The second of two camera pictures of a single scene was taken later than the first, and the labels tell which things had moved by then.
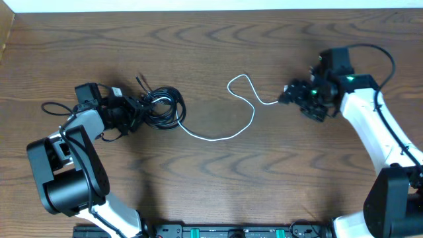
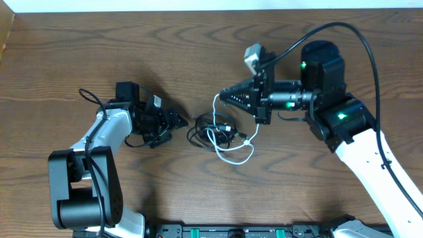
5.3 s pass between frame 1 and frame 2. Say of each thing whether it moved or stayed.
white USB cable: moved
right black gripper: moved
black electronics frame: stayed
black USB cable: moved
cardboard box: stayed
